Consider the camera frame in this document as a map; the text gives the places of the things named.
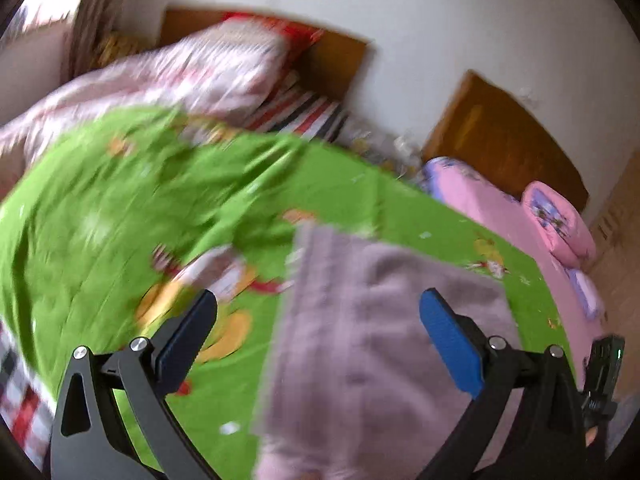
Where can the pink bed sheet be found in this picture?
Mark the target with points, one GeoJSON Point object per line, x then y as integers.
{"type": "Point", "coordinates": [480, 200]}

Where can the small lilac pillow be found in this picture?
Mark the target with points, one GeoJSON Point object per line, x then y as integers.
{"type": "Point", "coordinates": [585, 292]}

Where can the brown curtain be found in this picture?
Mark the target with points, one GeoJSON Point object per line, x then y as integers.
{"type": "Point", "coordinates": [97, 5]}

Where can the pink folded quilt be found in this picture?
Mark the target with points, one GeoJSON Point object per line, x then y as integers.
{"type": "Point", "coordinates": [555, 220]}

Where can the cluttered nightstand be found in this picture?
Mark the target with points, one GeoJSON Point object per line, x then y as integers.
{"type": "Point", "coordinates": [385, 152]}

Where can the pink floral quilt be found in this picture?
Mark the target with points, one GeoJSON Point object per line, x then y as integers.
{"type": "Point", "coordinates": [200, 70]}

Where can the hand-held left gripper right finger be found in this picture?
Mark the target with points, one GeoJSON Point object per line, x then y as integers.
{"type": "Point", "coordinates": [450, 340]}

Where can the yellow patterned cloth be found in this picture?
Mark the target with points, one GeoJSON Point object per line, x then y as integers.
{"type": "Point", "coordinates": [117, 47]}

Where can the green printed blanket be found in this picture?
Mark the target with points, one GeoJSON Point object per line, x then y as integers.
{"type": "Point", "coordinates": [375, 195]}

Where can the large bright window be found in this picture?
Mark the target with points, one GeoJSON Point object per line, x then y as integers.
{"type": "Point", "coordinates": [45, 20]}

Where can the red pillow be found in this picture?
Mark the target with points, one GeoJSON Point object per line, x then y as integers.
{"type": "Point", "coordinates": [295, 40]}

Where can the wooden bed headboard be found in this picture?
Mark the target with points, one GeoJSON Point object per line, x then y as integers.
{"type": "Point", "coordinates": [340, 65]}
{"type": "Point", "coordinates": [500, 140]}

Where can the mauve towel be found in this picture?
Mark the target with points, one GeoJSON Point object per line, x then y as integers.
{"type": "Point", "coordinates": [360, 310]}

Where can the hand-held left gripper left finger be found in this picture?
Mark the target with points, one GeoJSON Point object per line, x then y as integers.
{"type": "Point", "coordinates": [182, 345]}

